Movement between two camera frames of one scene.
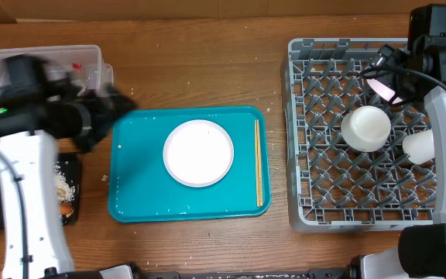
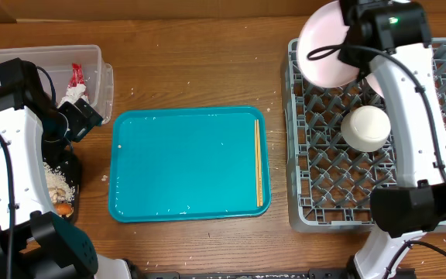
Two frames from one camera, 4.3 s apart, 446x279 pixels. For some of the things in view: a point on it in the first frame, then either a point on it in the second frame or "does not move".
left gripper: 108,116 -> 84,120
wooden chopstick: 256,160 does not move
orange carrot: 65,208 does not move
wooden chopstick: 259,162 does not move
